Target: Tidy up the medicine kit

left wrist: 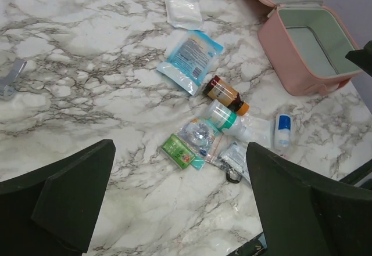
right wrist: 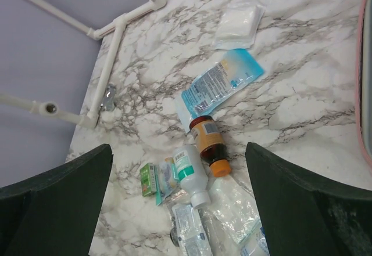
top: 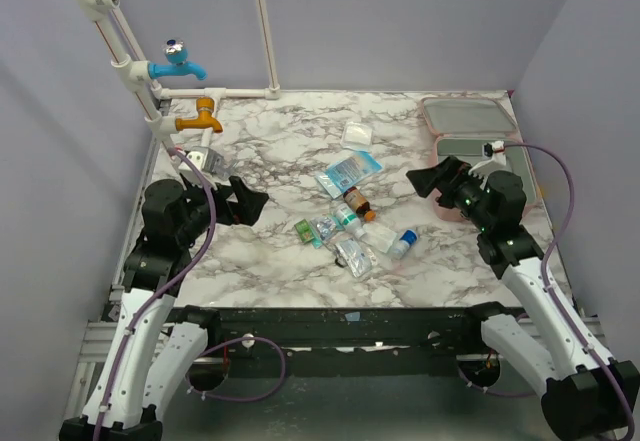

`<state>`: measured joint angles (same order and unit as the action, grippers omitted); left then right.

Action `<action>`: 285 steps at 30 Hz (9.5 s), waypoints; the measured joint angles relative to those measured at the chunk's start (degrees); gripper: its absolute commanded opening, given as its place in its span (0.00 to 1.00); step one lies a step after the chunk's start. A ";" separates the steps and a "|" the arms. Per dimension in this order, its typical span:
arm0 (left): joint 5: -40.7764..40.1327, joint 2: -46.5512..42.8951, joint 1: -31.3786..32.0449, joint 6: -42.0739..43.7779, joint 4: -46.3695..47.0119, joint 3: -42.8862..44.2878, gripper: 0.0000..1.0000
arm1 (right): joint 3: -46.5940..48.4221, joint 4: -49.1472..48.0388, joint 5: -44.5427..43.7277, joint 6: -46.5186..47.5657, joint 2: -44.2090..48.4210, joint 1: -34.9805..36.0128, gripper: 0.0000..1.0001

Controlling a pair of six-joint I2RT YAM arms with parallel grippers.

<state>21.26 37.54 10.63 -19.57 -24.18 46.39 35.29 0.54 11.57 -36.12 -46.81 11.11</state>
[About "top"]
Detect green sachet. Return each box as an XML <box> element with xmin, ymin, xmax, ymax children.
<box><xmin>294</xmin><ymin>219</ymin><xmax>315</xmax><ymax>244</ymax></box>

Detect pink medicine kit case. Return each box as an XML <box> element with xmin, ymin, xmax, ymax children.
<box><xmin>419</xmin><ymin>96</ymin><xmax>538</xmax><ymax>213</ymax></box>

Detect brown medicine bottle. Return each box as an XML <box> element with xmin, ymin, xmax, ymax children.
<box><xmin>343</xmin><ymin>186</ymin><xmax>376</xmax><ymax>222</ymax></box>

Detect orange faucet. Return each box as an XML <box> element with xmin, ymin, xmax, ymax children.
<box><xmin>175</xmin><ymin>97</ymin><xmax>223</xmax><ymax>134</ymax></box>

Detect clear bag teal pads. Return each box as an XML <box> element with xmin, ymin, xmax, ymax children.
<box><xmin>362</xmin><ymin>222</ymin><xmax>397</xmax><ymax>254</ymax></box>

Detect blue faucet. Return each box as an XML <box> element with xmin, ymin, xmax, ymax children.
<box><xmin>148</xmin><ymin>38</ymin><xmax>207</xmax><ymax>80</ymax></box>

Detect white pvc pipe frame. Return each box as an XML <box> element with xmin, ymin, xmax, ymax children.
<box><xmin>76</xmin><ymin>0</ymin><xmax>281</xmax><ymax>158</ymax></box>

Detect blue wipes packet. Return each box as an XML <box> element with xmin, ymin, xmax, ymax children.
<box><xmin>315</xmin><ymin>151</ymin><xmax>382</xmax><ymax>199</ymax></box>

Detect purple cable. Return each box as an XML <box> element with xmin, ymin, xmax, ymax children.
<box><xmin>89</xmin><ymin>147</ymin><xmax>287</xmax><ymax>441</ymax></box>
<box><xmin>457</xmin><ymin>141</ymin><xmax>637</xmax><ymax>441</ymax></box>

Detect alcohol pad packets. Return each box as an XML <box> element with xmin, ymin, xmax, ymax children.
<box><xmin>334</xmin><ymin>238</ymin><xmax>378</xmax><ymax>278</ymax></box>

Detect chrome faucet valve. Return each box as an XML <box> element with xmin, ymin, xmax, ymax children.
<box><xmin>203</xmin><ymin>149</ymin><xmax>237</xmax><ymax>182</ymax></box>

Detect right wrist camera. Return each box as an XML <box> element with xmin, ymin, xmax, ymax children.
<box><xmin>469</xmin><ymin>141</ymin><xmax>507</xmax><ymax>178</ymax></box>

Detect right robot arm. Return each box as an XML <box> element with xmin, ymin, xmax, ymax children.
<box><xmin>406</xmin><ymin>156</ymin><xmax>639</xmax><ymax>440</ymax></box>

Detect green capped white bottle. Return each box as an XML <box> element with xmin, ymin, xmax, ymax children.
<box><xmin>333</xmin><ymin>203</ymin><xmax>366</xmax><ymax>239</ymax></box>

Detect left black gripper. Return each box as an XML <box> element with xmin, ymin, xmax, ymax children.
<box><xmin>178</xmin><ymin>174</ymin><xmax>270</xmax><ymax>246</ymax></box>

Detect blue capped small bottle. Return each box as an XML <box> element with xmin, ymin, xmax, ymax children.
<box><xmin>388</xmin><ymin>229</ymin><xmax>418</xmax><ymax>259</ymax></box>

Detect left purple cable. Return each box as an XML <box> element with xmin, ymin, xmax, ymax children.
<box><xmin>89</xmin><ymin>147</ymin><xmax>287</xmax><ymax>441</ymax></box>

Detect white gauze packet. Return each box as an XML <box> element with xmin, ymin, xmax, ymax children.
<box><xmin>341</xmin><ymin>122</ymin><xmax>373</xmax><ymax>151</ymax></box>

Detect pill blister bag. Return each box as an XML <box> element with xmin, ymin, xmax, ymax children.
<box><xmin>308</xmin><ymin>215</ymin><xmax>344</xmax><ymax>249</ymax></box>

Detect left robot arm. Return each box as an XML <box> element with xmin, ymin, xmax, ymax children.
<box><xmin>59</xmin><ymin>176</ymin><xmax>269</xmax><ymax>440</ymax></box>

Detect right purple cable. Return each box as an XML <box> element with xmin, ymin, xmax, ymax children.
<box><xmin>457</xmin><ymin>141</ymin><xmax>637</xmax><ymax>441</ymax></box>

